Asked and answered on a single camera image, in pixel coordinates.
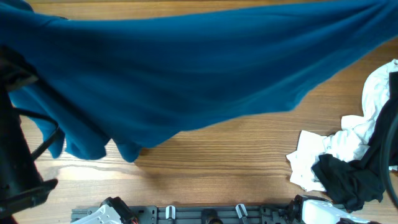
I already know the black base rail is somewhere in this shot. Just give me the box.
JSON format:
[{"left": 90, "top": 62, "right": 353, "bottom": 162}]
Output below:
[{"left": 70, "top": 203, "right": 348, "bottom": 224}]

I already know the blue polo shirt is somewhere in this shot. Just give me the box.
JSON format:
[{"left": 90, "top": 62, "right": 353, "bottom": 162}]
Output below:
[{"left": 1, "top": 1, "right": 397, "bottom": 162}]

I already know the black garment at right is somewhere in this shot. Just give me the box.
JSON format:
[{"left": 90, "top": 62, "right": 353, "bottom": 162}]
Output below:
[{"left": 312, "top": 72, "right": 397, "bottom": 212}]

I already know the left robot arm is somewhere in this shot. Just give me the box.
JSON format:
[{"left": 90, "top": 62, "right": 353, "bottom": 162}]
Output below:
[{"left": 1, "top": 46, "right": 107, "bottom": 223}]

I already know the white t-shirt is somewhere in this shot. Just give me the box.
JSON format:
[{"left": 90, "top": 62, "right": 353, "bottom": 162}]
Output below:
[{"left": 286, "top": 59, "right": 397, "bottom": 192}]

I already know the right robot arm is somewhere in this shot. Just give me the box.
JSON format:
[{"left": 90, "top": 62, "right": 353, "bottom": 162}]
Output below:
[{"left": 289, "top": 110, "right": 397, "bottom": 224}]

